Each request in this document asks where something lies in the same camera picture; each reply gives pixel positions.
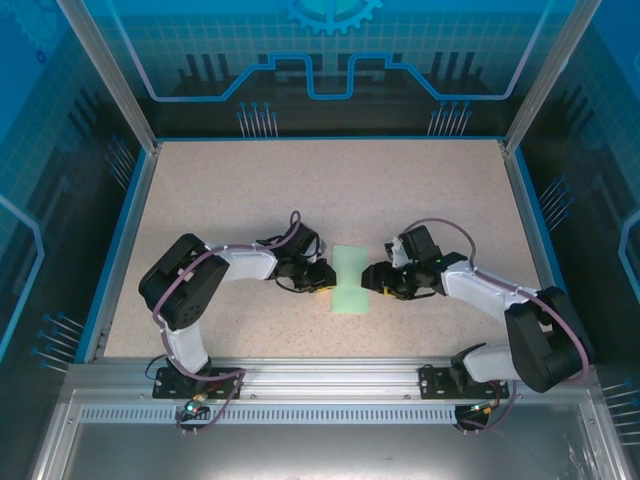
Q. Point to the aluminium mounting rail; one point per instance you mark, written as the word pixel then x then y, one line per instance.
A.
pixel 325 380

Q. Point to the green paper sheet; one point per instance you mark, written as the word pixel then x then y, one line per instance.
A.
pixel 350 260

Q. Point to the metal tray panel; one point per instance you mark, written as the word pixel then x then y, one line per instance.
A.
pixel 325 455

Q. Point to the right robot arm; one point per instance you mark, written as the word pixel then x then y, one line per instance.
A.
pixel 530 330

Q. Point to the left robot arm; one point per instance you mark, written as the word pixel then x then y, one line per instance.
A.
pixel 190 280

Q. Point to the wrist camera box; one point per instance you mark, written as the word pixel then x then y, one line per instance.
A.
pixel 322 252
pixel 395 252

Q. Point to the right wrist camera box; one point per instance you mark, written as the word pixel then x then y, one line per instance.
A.
pixel 395 252

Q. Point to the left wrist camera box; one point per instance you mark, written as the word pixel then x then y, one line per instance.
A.
pixel 322 252

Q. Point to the aluminium side rail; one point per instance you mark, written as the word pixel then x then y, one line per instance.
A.
pixel 125 250
pixel 536 250

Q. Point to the aluminium frame post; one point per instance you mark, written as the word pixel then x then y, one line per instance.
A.
pixel 110 65
pixel 551 65

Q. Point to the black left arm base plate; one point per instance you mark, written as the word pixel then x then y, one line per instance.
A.
pixel 165 387

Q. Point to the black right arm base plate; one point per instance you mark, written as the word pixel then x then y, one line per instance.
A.
pixel 432 382

